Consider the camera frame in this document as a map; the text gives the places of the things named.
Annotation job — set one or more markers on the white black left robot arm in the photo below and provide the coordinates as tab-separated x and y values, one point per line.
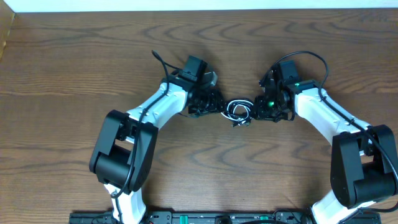
124	150

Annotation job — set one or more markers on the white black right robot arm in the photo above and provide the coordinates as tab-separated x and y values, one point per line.
363	157

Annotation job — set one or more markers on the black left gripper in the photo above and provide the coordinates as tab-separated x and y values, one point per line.
216	106

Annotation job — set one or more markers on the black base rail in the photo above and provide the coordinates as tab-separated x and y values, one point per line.
167	217

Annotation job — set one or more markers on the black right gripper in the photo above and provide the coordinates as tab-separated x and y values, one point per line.
260	113

